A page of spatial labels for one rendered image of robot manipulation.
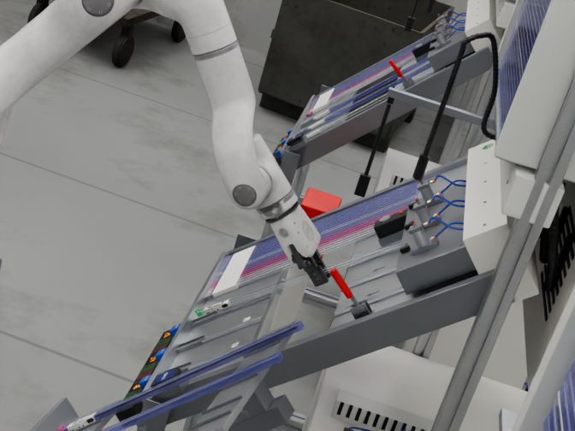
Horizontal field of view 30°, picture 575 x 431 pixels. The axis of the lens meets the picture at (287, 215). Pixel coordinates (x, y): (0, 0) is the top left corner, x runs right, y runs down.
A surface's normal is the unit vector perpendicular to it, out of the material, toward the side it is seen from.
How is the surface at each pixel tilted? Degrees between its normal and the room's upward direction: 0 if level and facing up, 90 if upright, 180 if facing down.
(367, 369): 0
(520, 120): 90
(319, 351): 90
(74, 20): 122
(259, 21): 90
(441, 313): 90
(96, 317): 0
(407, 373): 0
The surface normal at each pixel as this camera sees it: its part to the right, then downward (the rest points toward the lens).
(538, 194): -0.18, 0.36
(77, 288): 0.26, -0.88
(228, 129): -0.36, -0.35
